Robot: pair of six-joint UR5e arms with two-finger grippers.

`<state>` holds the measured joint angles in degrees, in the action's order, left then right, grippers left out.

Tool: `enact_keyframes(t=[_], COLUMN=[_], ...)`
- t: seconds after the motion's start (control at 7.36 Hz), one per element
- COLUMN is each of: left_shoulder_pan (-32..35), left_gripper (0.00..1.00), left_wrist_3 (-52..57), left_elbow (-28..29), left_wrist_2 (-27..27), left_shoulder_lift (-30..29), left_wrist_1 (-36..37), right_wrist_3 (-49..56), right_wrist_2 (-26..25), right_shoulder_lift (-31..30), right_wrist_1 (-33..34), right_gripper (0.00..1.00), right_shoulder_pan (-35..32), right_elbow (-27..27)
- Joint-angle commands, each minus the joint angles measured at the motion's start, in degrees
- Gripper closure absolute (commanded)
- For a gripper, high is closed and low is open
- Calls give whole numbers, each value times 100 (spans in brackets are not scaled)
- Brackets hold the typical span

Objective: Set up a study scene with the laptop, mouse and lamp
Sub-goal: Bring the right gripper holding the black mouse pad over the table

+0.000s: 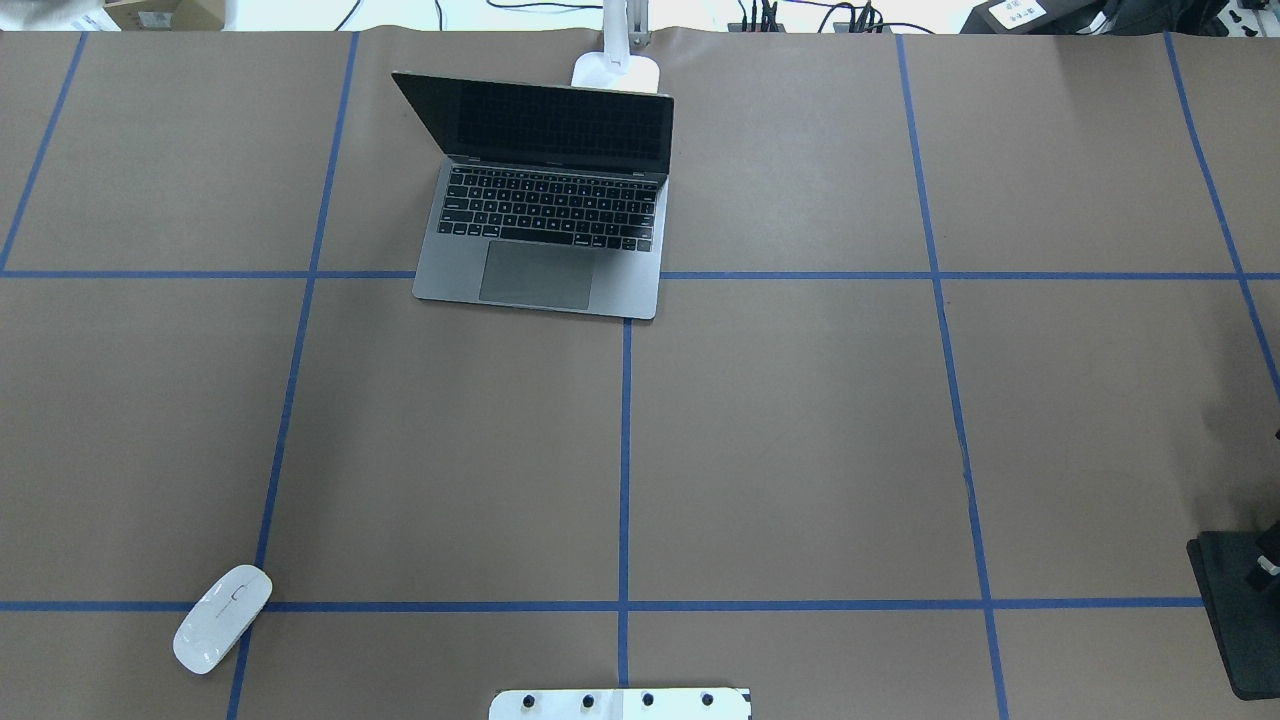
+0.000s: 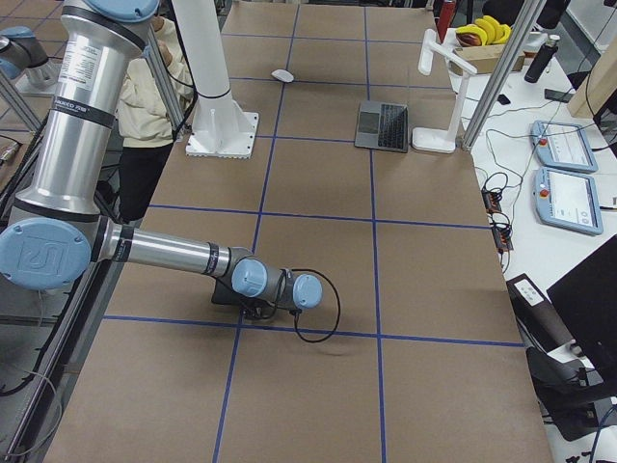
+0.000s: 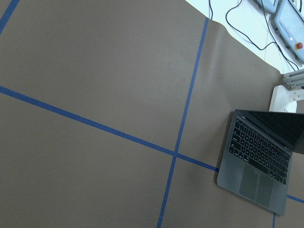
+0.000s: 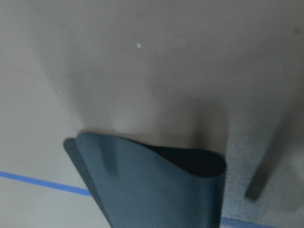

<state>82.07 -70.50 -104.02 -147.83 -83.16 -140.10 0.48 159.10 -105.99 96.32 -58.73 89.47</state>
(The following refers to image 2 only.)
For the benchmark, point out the black mouse pad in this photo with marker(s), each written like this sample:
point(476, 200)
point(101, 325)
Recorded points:
point(224, 296)

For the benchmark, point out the grey laptop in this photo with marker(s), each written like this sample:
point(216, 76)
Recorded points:
point(382, 126)

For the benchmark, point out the white desk lamp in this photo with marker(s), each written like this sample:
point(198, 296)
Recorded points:
point(441, 135)

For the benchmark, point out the white computer mouse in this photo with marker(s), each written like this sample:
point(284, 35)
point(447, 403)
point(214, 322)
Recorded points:
point(283, 75)

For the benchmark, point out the cardboard lamp box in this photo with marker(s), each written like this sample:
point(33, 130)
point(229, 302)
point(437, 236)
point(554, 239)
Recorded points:
point(484, 58)

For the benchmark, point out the person in cream sweater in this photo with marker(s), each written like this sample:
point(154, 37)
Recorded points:
point(144, 125)

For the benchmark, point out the upper blue teach pendant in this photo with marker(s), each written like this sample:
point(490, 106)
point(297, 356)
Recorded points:
point(563, 146)

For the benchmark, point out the blue teach pendant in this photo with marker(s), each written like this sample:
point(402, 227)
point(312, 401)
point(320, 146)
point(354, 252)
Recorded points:
point(563, 146)
point(567, 200)

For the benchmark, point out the lower blue teach pendant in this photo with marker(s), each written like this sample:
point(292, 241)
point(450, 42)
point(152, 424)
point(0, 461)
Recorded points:
point(567, 200)

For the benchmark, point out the red cylinder bottle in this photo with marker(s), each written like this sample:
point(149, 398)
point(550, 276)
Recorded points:
point(446, 14)

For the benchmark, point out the yellow bananas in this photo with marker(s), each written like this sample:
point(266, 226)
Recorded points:
point(483, 31)

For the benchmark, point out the black monitor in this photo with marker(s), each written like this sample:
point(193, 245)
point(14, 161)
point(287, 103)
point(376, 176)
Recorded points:
point(585, 299)

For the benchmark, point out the black water bottle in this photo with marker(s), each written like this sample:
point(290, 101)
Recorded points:
point(542, 59)

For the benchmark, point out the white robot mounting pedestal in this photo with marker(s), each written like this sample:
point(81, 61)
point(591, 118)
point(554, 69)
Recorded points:
point(220, 127)

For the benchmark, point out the aluminium frame post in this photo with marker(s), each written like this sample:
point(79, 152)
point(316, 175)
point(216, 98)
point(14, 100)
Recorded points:
point(526, 19)

